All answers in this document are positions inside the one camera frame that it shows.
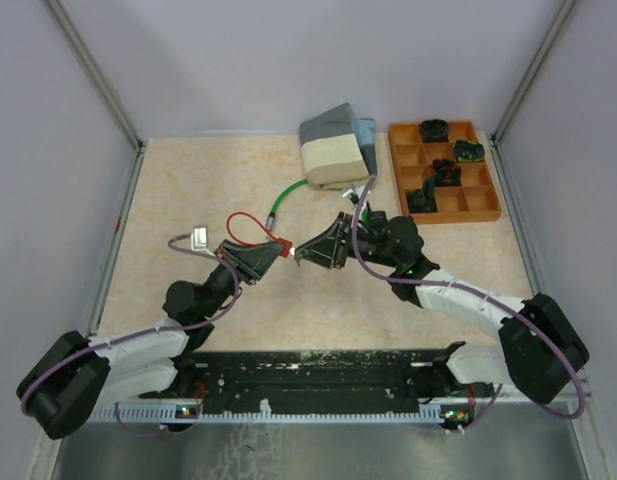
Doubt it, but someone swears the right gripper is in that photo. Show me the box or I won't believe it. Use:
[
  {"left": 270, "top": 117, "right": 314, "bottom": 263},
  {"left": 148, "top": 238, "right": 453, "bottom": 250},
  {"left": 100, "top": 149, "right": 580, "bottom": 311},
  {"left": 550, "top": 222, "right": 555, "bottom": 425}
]
[{"left": 295, "top": 212, "right": 400, "bottom": 270}]

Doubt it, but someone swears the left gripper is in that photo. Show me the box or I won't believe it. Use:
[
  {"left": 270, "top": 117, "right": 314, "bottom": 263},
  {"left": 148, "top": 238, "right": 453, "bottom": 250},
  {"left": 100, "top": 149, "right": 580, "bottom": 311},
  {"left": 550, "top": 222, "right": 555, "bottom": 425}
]
[{"left": 201, "top": 239, "right": 286, "bottom": 318}]

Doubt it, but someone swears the red cable seal lock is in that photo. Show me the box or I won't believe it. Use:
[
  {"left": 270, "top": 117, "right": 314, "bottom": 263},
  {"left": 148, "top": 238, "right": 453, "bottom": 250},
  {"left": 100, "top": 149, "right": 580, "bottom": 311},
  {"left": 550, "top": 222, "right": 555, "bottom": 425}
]
[{"left": 225, "top": 211, "right": 293, "bottom": 258}]

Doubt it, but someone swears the green cable lock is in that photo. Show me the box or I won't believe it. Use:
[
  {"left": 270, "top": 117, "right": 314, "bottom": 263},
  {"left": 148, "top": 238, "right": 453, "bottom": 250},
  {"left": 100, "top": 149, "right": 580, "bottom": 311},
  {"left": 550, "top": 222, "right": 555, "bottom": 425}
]
[{"left": 266, "top": 179, "right": 308, "bottom": 231}]

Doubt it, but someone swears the black Kaijing padlock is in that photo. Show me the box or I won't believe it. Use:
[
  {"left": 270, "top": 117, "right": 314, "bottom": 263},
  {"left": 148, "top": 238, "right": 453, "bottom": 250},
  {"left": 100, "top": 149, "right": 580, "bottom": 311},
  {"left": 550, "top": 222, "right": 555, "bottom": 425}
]
[{"left": 359, "top": 202, "right": 388, "bottom": 234}]

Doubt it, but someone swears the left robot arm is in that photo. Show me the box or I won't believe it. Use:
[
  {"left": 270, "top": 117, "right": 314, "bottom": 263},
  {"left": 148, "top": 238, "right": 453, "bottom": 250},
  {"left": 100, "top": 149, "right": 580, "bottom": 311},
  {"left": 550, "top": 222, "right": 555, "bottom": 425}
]
[{"left": 16, "top": 240, "right": 291, "bottom": 440}]

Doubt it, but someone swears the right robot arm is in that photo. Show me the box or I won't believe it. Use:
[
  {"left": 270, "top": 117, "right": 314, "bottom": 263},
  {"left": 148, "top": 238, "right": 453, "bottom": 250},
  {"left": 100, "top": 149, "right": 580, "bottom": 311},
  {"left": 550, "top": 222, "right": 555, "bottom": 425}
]
[{"left": 294, "top": 212, "right": 590, "bottom": 405}]

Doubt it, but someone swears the folded grey beige cloth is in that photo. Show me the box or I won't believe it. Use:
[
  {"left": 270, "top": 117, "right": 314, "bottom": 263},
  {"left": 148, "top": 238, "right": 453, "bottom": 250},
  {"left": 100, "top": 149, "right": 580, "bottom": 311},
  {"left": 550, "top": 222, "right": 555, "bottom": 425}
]
[{"left": 299, "top": 103, "right": 378, "bottom": 190}]

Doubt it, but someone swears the dark rolled item lower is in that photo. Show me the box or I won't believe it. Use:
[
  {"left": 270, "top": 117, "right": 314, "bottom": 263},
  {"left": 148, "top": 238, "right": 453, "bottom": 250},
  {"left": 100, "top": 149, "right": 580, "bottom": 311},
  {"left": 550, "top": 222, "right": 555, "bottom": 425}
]
[{"left": 406, "top": 178, "right": 437, "bottom": 213}]

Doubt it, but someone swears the dark rolled item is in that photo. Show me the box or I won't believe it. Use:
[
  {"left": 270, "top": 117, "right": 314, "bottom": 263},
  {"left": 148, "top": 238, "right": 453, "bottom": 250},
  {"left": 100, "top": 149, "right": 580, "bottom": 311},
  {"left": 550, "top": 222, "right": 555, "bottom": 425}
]
[
  {"left": 406, "top": 178, "right": 437, "bottom": 213},
  {"left": 452, "top": 140, "right": 485, "bottom": 163},
  {"left": 431, "top": 158, "right": 462, "bottom": 187},
  {"left": 419, "top": 119, "right": 450, "bottom": 143}
]

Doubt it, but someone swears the dark rolled item middle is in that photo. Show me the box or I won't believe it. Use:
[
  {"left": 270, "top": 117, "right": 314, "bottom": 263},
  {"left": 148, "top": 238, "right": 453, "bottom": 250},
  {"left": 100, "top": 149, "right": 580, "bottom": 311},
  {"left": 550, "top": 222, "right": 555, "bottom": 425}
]
[{"left": 431, "top": 158, "right": 462, "bottom": 187}]

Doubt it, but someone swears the wooden compartment tray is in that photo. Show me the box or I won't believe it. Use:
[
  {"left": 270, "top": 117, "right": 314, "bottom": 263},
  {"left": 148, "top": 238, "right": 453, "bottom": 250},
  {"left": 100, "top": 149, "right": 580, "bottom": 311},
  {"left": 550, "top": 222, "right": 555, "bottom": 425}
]
[{"left": 388, "top": 120, "right": 502, "bottom": 224}]

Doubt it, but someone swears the dark rolled item top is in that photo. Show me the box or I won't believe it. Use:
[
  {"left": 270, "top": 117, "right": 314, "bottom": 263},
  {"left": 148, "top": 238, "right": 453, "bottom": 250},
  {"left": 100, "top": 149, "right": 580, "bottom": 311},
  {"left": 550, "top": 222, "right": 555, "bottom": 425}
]
[{"left": 419, "top": 119, "right": 450, "bottom": 143}]

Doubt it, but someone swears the dark rolled item right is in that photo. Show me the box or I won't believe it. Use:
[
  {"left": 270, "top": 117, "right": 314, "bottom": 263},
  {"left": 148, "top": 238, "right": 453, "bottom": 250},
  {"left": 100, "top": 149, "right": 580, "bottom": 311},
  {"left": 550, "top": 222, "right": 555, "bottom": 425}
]
[{"left": 452, "top": 140, "right": 485, "bottom": 163}]

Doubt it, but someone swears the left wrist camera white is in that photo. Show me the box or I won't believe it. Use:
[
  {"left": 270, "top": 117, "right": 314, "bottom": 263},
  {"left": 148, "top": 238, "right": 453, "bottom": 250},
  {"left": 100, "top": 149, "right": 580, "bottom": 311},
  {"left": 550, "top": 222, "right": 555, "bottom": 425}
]
[{"left": 190, "top": 225, "right": 209, "bottom": 251}]

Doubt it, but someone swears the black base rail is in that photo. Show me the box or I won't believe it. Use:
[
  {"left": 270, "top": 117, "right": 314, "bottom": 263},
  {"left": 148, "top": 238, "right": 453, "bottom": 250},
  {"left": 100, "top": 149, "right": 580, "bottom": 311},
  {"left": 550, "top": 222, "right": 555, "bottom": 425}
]
[{"left": 137, "top": 342, "right": 494, "bottom": 416}]

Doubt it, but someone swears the aluminium frame post left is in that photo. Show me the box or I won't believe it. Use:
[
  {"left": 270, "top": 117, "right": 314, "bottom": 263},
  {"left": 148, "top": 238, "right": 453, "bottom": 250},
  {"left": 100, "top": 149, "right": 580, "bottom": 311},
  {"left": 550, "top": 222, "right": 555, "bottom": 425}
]
[{"left": 42, "top": 0, "right": 143, "bottom": 149}]

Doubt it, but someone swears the aluminium frame post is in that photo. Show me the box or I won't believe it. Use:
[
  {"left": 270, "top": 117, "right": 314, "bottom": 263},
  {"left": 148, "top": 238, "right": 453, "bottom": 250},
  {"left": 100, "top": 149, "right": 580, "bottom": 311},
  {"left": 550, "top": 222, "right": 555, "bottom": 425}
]
[
  {"left": 491, "top": 0, "right": 580, "bottom": 146},
  {"left": 42, "top": 0, "right": 143, "bottom": 149}
]

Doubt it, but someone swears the aluminium frame post right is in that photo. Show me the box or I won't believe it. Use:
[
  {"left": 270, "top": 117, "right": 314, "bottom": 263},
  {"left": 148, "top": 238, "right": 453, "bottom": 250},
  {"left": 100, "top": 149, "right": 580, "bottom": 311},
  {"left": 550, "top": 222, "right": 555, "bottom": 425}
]
[{"left": 491, "top": 0, "right": 580, "bottom": 146}]

